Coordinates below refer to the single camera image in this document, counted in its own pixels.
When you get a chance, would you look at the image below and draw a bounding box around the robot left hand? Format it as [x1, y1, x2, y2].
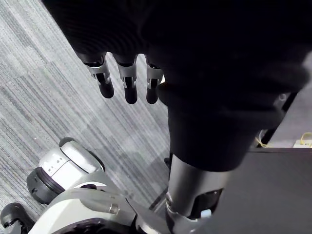
[41, 0, 312, 234]

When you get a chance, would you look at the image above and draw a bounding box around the black metal bar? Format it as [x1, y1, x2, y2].
[250, 92, 298, 148]

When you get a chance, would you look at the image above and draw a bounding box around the white power strip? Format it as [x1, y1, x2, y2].
[293, 139, 312, 148]

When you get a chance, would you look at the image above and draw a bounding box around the robot silver leg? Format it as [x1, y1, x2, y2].
[26, 137, 169, 234]

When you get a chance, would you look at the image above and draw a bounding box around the robot dark foot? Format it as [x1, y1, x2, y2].
[0, 202, 36, 234]

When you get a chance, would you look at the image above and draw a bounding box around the yellow cable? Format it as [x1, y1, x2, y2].
[254, 136, 272, 148]
[300, 131, 312, 148]

